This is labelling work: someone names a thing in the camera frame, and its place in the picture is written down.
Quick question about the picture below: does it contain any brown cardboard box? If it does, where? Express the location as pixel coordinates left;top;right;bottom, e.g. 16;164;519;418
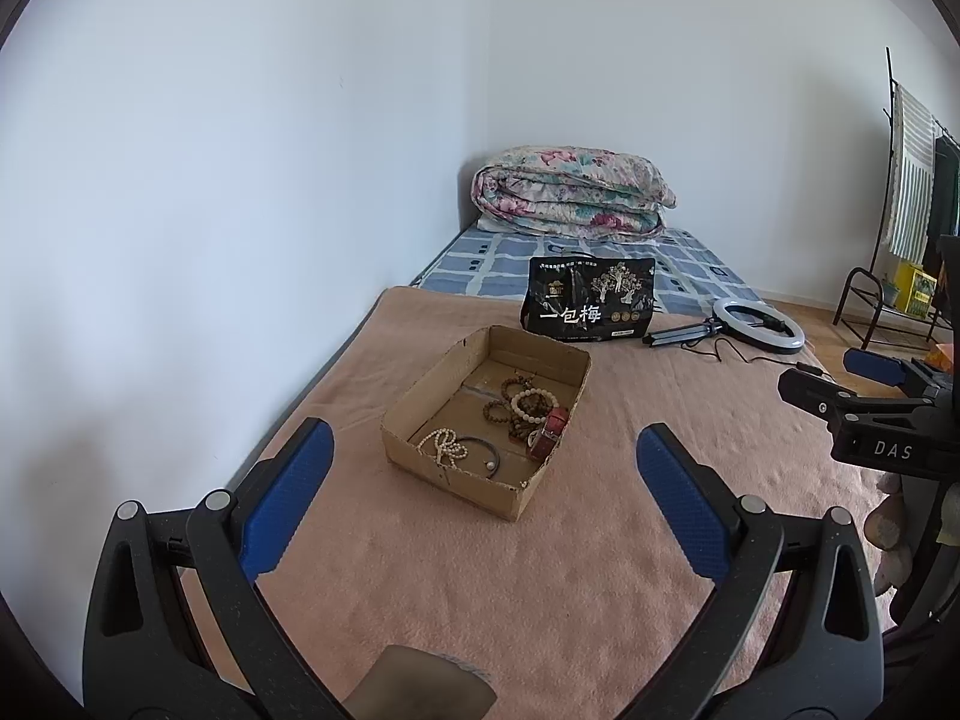
381;325;590;522

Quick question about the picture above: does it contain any white pearl necklace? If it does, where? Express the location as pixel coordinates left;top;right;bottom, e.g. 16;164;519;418
415;427;472;470

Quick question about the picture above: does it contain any blue checkered bed sheet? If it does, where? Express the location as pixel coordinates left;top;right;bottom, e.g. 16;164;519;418
415;223;765;316

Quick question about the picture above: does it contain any striped hanging towel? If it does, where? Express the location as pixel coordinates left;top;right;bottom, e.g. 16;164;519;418
882;82;935;265

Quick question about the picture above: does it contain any folded floral quilt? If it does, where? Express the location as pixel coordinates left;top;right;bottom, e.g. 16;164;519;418
470;145;677;241

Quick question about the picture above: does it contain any yellow box on rack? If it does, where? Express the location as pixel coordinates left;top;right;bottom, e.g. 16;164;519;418
893;260;939;319

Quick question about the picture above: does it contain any black metal rack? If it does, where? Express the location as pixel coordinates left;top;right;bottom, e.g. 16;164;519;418
833;73;958;349

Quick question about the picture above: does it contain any black ring light cable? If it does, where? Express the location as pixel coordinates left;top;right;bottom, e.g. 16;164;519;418
682;336;827;380

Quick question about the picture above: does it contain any white pillow under quilt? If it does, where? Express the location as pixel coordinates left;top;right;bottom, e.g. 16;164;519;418
473;216;539;236

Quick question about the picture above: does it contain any black cord necklace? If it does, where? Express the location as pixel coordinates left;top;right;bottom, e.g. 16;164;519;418
449;434;503;480

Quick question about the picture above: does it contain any brown wooden bead necklace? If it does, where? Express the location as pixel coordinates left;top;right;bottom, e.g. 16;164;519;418
497;367;539;400

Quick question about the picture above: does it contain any white ring light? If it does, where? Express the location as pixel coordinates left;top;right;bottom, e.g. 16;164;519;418
713;298;805;355

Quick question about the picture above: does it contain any black snack bag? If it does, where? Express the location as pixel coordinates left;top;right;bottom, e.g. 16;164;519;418
521;255;656;343

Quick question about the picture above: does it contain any black folded tripod stand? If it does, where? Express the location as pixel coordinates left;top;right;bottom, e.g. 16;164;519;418
643;319;722;348

